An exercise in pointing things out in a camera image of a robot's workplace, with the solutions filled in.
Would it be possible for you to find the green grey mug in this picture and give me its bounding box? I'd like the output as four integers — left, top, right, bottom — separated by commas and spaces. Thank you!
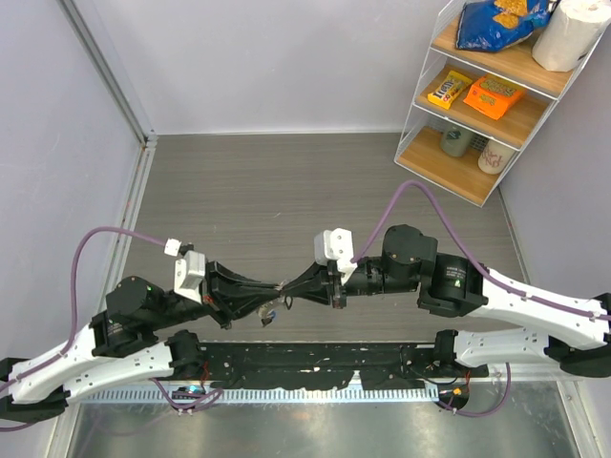
440, 123, 474, 157

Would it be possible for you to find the blue chips bag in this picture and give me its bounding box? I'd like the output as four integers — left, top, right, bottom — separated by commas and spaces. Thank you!
454, 0, 557, 52

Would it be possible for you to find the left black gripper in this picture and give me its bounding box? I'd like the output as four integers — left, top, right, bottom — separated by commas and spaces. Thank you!
150, 256, 283, 329

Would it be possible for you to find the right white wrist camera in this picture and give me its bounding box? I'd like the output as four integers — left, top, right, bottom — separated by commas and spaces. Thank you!
314, 228, 357, 285

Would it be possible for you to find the purple cable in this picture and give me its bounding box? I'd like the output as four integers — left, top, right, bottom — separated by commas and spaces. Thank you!
0, 226, 182, 433
352, 179, 611, 416

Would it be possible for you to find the white wire shelf rack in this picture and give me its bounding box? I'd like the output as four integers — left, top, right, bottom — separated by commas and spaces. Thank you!
394, 1, 597, 207

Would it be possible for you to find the slotted cable duct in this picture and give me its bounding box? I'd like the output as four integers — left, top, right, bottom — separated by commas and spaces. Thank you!
83, 384, 438, 405

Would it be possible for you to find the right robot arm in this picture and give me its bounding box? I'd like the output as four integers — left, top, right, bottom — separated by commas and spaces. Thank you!
281, 224, 610, 378

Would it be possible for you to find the orange candy bag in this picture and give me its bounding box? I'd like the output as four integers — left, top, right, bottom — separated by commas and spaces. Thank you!
464, 74, 526, 120

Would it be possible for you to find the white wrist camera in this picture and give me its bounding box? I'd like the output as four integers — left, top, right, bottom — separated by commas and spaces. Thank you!
314, 228, 357, 285
174, 251, 206, 304

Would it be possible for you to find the white printed cup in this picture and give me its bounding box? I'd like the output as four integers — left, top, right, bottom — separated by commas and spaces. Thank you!
477, 140, 516, 175

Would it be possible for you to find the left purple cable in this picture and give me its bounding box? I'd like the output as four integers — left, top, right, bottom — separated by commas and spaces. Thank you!
0, 226, 182, 433

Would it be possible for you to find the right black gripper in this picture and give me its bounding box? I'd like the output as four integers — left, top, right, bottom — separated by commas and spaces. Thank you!
283, 256, 420, 308

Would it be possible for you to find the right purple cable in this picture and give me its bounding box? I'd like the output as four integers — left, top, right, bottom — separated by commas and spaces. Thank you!
352, 179, 611, 416

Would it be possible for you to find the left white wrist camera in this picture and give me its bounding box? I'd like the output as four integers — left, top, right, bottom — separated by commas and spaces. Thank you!
174, 251, 206, 304

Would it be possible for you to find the yellow candy bag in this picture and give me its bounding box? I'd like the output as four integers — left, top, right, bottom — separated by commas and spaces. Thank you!
427, 71, 473, 110

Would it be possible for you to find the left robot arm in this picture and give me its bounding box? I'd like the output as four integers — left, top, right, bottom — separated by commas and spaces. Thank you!
1, 253, 281, 427

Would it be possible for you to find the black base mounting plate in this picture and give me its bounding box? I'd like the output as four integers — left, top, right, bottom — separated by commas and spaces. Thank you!
200, 343, 489, 391

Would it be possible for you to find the white paper towel roll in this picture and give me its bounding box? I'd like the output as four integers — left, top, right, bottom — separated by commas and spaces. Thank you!
532, 0, 610, 72

